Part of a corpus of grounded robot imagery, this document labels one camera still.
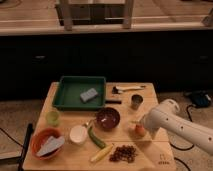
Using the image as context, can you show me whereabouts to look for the black cable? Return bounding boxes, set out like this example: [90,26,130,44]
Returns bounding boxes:
[169,103,198,152]

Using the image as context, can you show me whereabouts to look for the yellow corn cob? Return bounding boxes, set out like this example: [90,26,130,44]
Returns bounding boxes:
[90,144,113,163]

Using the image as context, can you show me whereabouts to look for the metal spoon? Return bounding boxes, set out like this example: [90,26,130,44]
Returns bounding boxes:
[83,119,96,128]

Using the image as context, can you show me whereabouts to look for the orange bowl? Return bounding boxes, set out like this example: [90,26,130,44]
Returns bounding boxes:
[30,128,62,160]

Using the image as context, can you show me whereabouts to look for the green plastic tray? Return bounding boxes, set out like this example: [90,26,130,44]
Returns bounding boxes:
[52,76,106,111]

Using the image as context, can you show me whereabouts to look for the bunch of dark grapes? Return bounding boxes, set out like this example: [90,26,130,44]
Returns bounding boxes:
[109,145,136,163]

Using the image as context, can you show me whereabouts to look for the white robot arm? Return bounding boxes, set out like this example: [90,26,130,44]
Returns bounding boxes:
[139,99,213,155]

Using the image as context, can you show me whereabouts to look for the black marker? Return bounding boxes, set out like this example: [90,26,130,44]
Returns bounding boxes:
[105,100,122,104]

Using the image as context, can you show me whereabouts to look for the white paper cup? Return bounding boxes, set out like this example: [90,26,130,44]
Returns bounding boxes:
[69,125,88,145]

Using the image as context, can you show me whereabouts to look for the grey blue sponge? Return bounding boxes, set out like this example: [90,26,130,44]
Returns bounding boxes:
[80,88,98,103]

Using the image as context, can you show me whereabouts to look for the grey folded cloth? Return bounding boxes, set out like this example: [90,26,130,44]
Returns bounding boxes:
[36,136,65,157]

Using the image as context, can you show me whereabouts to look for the wooden stool frame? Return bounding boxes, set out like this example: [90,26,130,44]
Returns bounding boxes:
[55,0,134,31]

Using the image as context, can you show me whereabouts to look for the black chair frame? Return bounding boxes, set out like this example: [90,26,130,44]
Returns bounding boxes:
[0,123,34,171]

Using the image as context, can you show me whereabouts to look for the green cucumber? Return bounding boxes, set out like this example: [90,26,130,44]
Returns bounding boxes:
[88,127,106,149]

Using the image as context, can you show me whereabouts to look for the dark blue object on floor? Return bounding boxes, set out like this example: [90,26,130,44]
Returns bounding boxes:
[190,92,211,108]

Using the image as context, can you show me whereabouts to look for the orange red apple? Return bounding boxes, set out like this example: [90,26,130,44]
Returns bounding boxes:
[135,124,146,137]

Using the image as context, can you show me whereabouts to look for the brush with pale handle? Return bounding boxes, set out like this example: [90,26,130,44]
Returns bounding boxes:
[112,86,146,94]

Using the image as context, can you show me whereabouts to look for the dark red bowl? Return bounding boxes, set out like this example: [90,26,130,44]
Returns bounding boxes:
[96,107,120,131]

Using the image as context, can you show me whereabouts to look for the metal cup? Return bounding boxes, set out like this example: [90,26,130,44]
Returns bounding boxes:
[131,94,143,110]

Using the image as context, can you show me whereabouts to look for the green plastic cup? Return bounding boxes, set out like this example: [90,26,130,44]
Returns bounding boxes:
[46,111,59,127]

